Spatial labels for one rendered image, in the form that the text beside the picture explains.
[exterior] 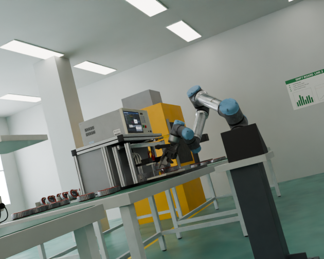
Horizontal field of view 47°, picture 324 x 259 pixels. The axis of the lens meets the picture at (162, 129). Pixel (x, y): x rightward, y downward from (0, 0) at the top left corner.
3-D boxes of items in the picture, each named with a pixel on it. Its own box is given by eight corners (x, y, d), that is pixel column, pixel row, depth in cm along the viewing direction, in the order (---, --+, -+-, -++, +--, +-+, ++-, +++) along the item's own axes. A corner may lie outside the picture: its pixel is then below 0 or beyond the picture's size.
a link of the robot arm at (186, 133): (198, 138, 254) (190, 133, 263) (191, 127, 249) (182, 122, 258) (191, 146, 253) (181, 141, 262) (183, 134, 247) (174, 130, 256)
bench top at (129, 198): (234, 163, 370) (233, 158, 370) (130, 204, 167) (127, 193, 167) (145, 185, 407) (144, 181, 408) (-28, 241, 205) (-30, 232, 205)
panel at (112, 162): (155, 177, 318) (146, 143, 322) (117, 188, 258) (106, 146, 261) (154, 177, 319) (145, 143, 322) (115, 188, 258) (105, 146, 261)
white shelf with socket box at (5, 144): (64, 206, 227) (47, 134, 232) (18, 220, 193) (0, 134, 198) (20, 217, 240) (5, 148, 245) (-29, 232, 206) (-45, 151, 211)
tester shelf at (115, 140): (162, 138, 317) (161, 133, 317) (124, 140, 254) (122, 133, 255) (118, 151, 333) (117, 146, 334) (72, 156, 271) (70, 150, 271)
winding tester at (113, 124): (153, 134, 308) (147, 110, 311) (128, 134, 268) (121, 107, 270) (113, 146, 323) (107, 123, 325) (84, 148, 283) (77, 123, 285)
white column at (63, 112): (110, 230, 677) (69, 59, 713) (97, 237, 636) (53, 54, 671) (88, 236, 696) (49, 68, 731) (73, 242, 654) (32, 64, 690)
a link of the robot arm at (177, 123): (179, 121, 256) (172, 118, 263) (174, 136, 257) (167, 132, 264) (187, 123, 260) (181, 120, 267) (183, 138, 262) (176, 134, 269)
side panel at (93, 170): (117, 191, 260) (106, 146, 263) (115, 191, 257) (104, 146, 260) (85, 199, 270) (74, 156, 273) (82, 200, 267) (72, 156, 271)
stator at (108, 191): (120, 191, 228) (118, 185, 228) (109, 195, 218) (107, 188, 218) (105, 195, 233) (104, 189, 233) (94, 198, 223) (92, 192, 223)
